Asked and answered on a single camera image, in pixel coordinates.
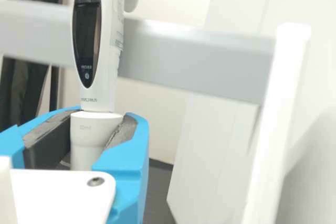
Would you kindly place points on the pipette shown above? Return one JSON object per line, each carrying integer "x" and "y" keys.
{"x": 94, "y": 129}

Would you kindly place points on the white pipette stand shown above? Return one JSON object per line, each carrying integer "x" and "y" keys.
{"x": 183, "y": 58}

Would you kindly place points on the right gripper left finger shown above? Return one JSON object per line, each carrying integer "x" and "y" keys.
{"x": 47, "y": 142}

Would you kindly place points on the black platform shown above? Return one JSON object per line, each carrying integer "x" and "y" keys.
{"x": 158, "y": 190}

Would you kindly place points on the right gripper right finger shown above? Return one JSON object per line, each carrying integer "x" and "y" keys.
{"x": 128, "y": 155}

